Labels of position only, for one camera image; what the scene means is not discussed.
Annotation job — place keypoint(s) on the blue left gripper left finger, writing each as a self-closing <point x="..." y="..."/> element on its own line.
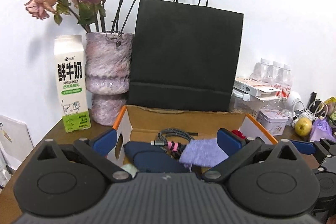
<point x="99" y="146"/>

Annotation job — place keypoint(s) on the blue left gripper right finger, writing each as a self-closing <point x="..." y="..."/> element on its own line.
<point x="230" y="143"/>

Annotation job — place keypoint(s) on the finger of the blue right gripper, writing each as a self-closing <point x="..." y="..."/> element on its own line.
<point x="304" y="147"/>

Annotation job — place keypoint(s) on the purple drawstring fabric pouch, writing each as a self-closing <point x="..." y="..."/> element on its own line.
<point x="203" y="153"/>

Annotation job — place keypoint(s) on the navy blue zip case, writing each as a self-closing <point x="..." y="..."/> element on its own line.
<point x="151" y="159"/>

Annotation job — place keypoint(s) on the red rose hair clip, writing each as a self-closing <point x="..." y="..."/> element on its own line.
<point x="239" y="134"/>

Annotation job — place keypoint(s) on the iridescent plastic bag bundle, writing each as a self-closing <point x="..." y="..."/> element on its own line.
<point x="131" y="169"/>

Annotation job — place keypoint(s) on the yellow green apple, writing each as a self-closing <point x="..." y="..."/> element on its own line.
<point x="303" y="127"/>

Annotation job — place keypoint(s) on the purple tissue packet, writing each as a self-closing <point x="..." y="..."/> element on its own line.
<point x="321" y="130"/>

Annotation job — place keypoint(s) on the red cardboard produce box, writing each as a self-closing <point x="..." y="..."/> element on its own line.
<point x="136" y="123"/>

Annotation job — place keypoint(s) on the white round gadget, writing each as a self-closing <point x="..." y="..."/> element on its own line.
<point x="295" y="107"/>

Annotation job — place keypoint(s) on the small floral tin box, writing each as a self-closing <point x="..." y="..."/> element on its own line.
<point x="273" y="120"/>

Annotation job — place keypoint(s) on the clear plastic food container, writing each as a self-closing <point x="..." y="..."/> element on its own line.
<point x="241" y="102"/>

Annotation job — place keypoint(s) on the colourful snack packet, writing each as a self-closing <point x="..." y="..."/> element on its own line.
<point x="331" y="112"/>

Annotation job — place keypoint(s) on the flat white orange box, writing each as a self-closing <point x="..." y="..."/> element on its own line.
<point x="255" y="88"/>

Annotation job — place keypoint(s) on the right water bottle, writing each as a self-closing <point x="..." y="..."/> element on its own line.
<point x="284" y="81"/>

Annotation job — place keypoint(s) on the water bottle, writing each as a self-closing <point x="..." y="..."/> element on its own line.
<point x="260" y="70"/>
<point x="271" y="73"/>
<point x="284" y="81"/>

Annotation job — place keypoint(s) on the left water bottle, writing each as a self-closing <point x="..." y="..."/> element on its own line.
<point x="260" y="70"/>

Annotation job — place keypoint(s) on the white green milk carton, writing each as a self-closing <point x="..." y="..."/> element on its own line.
<point x="70" y="82"/>

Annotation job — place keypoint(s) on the middle water bottle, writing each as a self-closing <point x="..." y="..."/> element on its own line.
<point x="271" y="73"/>

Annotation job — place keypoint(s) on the purple textured vase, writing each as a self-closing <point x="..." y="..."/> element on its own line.
<point x="107" y="72"/>

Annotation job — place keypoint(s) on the black paper shopping bag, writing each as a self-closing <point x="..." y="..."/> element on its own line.
<point x="184" y="57"/>

